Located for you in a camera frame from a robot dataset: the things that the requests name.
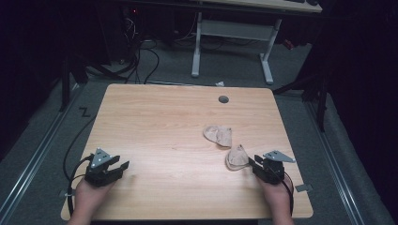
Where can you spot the grey table bracket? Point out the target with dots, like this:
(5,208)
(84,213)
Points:
(303,187)
(66,193)

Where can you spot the beige sock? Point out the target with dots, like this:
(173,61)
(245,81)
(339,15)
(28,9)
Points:
(219,135)
(237,158)

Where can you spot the person's left hand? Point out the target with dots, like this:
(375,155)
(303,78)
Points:
(88,192)

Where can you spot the black metal stand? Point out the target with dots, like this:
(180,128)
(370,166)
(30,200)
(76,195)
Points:
(316,93)
(67,81)

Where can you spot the white crumpled paper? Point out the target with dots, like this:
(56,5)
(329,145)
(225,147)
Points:
(220,83)

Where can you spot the white metal desk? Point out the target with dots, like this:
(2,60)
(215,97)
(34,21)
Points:
(237,29)

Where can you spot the aluminium floor rail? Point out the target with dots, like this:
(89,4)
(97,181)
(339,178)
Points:
(336,165)
(34,159)

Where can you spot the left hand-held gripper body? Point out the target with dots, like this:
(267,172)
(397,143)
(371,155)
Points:
(100,171)

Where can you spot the person's right hand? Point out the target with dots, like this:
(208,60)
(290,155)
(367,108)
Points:
(275,193)

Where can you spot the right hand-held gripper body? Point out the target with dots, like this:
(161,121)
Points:
(271,167)

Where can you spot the grey table grommet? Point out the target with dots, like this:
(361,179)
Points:
(223,99)

